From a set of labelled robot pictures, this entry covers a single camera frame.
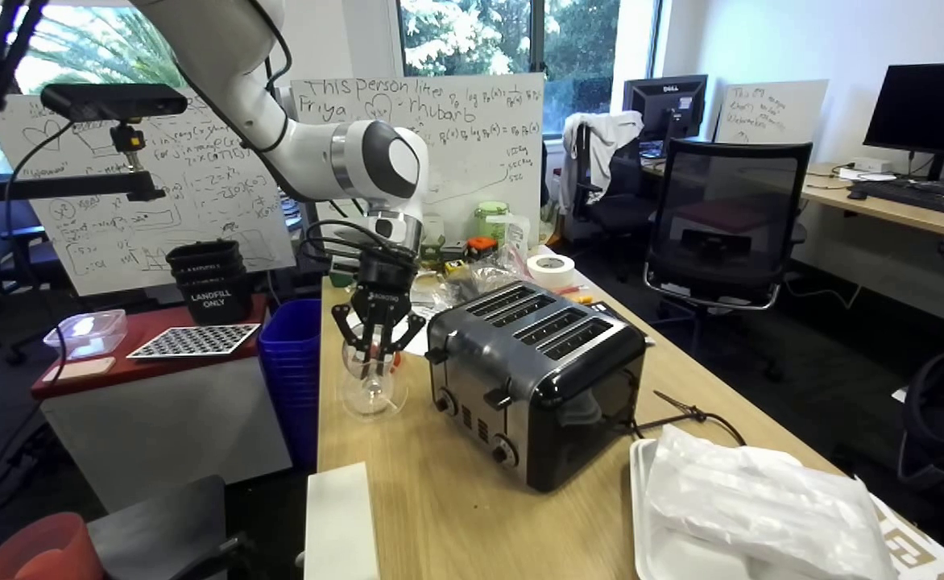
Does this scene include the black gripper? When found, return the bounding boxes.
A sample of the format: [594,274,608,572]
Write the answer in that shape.
[332,241,426,351]

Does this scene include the clear wine glass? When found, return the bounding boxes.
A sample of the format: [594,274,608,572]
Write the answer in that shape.
[340,343,402,420]

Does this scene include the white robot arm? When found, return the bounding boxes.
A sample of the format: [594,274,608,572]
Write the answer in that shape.
[129,0,427,355]

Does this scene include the blue storage bin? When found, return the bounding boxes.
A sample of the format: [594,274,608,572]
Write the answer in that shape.
[258,296,323,471]

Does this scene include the black silver toaster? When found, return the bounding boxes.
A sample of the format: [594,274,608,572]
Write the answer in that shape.
[427,281,648,494]

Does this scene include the black stacked cups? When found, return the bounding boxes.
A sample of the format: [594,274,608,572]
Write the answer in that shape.
[169,239,251,326]

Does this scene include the white tape roll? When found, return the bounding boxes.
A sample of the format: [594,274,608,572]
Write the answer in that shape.
[527,254,578,289]

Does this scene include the checkerboard calibration sheet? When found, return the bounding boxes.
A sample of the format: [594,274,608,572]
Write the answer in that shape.
[129,322,258,362]

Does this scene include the large whiteboard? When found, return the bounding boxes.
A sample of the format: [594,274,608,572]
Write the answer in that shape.
[0,91,292,296]

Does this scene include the white rectangular box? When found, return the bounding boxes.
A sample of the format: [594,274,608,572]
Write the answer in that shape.
[304,464,379,580]

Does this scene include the red side table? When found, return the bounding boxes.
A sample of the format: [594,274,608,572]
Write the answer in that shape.
[32,306,289,509]

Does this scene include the black mesh office chair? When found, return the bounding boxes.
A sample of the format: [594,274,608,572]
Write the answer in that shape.
[643,141,812,313]

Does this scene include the white foam tray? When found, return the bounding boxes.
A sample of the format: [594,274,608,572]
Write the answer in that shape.
[627,438,764,580]

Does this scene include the red plastic bucket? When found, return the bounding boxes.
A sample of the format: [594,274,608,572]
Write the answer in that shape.
[0,513,107,580]

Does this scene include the crumpled clear plastic bag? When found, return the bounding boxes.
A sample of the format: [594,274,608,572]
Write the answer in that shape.
[648,427,900,580]

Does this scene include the black computer monitor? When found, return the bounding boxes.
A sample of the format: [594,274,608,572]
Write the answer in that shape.
[865,65,944,154]

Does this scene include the black camera on stand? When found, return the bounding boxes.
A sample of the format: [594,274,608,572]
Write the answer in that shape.
[43,83,188,123]

